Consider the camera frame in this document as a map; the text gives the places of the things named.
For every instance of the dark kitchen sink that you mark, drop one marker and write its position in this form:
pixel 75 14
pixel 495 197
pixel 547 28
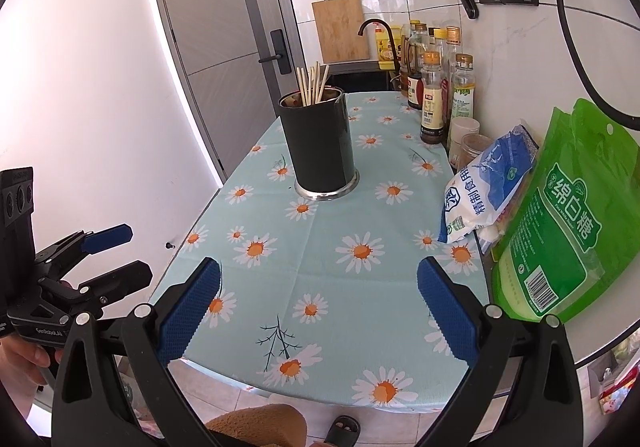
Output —
pixel 360 82

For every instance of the yellow oil jug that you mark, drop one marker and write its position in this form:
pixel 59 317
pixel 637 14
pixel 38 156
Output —
pixel 385 47

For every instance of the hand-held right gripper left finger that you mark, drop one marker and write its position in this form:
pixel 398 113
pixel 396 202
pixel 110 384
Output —
pixel 192 312

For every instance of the black cylindrical utensil holder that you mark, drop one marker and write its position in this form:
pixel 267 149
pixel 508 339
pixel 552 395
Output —
pixel 315 147

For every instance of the black curved faucet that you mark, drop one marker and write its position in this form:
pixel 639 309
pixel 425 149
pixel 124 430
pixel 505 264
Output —
pixel 372 20

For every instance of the green sugar bag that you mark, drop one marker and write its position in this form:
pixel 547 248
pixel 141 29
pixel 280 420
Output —
pixel 555 227

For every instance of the tall gold-cap clear bottle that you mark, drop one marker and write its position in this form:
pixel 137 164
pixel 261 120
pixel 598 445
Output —
pixel 453 37

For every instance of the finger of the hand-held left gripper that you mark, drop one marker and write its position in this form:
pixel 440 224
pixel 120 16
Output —
pixel 107 237
pixel 130 277

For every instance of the wooden cutting board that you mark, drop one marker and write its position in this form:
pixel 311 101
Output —
pixel 340 27

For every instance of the blue white salt bag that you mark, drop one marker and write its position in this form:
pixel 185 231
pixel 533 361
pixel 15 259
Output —
pixel 485 182

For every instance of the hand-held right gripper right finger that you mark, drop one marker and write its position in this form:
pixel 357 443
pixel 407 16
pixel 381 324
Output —
pixel 447 312

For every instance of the small white packet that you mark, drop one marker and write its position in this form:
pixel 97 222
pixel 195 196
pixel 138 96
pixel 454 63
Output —
pixel 492 232

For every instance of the brown spice jar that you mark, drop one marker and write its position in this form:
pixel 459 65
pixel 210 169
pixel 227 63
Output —
pixel 475 147

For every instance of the bundle of beige chopsticks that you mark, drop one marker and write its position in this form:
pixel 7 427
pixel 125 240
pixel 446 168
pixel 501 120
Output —
pixel 315 87

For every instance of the black slipper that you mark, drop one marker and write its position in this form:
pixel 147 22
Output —
pixel 345 432

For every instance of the dark-cap brown bottle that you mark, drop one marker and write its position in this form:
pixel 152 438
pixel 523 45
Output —
pixel 432 39

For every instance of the person's left hand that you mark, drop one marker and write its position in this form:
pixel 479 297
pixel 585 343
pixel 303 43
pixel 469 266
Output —
pixel 25 352

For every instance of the small gold-cap sauce bottle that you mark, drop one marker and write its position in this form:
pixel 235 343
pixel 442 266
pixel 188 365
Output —
pixel 432 112

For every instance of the daisy-print blue tablecloth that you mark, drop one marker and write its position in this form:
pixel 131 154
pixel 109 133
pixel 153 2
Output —
pixel 350 207

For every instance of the red-label soy sauce bottle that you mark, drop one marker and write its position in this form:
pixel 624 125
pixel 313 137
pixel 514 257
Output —
pixel 415 94

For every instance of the red printed packet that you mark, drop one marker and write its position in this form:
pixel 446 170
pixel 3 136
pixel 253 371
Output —
pixel 620 392

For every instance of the grey door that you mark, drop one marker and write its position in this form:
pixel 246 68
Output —
pixel 215 27

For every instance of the yellow-cap green-label bottle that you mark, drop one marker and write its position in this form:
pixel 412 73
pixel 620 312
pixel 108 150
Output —
pixel 415 27

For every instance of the person's left leg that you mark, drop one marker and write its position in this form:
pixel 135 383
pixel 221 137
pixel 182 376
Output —
pixel 260 427

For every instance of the yellow-cap clear bottle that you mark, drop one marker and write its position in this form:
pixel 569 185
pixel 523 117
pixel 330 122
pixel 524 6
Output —
pixel 440 34

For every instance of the white-lid spice jar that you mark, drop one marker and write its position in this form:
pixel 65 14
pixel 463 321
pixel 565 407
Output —
pixel 462 127

